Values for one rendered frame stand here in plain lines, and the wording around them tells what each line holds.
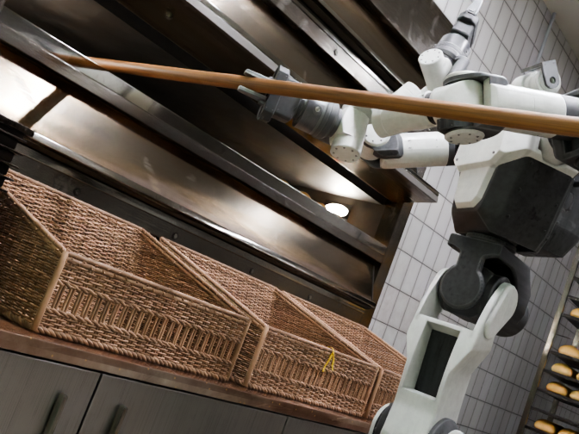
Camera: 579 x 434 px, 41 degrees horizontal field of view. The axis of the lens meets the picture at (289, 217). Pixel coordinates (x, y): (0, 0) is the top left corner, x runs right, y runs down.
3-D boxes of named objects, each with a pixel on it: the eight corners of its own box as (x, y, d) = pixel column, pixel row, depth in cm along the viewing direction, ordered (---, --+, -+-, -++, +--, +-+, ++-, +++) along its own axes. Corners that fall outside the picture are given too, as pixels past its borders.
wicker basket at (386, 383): (248, 366, 257) (278, 288, 260) (339, 393, 299) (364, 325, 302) (365, 419, 225) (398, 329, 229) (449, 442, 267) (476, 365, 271)
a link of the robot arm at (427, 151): (357, 176, 205) (440, 173, 207) (363, 160, 193) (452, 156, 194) (353, 136, 209) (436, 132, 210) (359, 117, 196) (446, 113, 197)
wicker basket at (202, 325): (-94, 265, 165) (-40, 145, 168) (104, 324, 208) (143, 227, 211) (30, 332, 134) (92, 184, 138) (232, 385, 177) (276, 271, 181)
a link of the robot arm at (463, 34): (478, 50, 220) (461, 77, 215) (447, 39, 223) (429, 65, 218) (487, 16, 209) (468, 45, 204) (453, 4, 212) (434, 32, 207)
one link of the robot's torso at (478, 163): (515, 271, 198) (559, 143, 203) (605, 277, 166) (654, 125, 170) (416, 227, 191) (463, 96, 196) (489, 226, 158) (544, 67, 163)
